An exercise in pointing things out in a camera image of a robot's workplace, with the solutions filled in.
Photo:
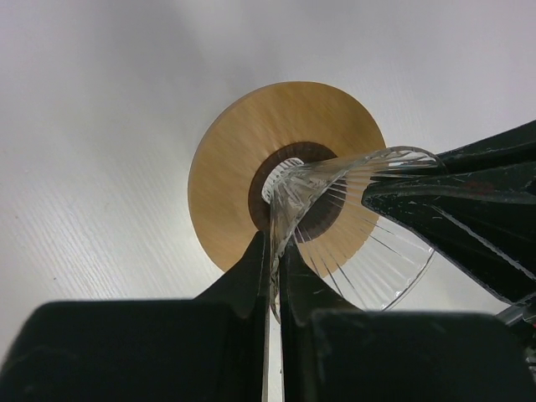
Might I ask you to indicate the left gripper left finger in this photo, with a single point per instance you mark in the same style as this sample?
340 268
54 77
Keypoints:
209 348

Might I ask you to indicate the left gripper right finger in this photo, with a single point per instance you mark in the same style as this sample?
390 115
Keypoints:
332 351

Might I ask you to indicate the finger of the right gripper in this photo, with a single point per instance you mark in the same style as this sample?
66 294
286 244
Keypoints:
479 213

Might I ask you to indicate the clear ribbed glass dripper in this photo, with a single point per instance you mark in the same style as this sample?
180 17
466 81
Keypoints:
369 261

